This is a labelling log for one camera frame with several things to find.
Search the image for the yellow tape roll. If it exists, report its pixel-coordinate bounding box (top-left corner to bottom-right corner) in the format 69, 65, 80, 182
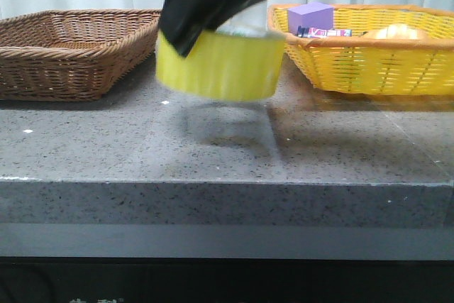
155, 25, 285, 101

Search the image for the pink labelled small bottle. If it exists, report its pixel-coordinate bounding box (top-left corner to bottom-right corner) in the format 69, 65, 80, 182
297, 26, 353, 38

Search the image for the purple cube block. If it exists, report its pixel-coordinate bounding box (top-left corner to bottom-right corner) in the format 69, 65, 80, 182
287, 2, 334, 34

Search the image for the brown wicker basket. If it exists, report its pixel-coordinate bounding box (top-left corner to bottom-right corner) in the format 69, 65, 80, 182
1, 9, 160, 101

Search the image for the yellow wicker basket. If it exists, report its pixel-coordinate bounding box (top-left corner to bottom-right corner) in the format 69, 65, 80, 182
267, 4, 453, 96

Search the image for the pale yellow round fruit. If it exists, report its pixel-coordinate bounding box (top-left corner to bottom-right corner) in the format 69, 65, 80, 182
362, 23, 430, 40

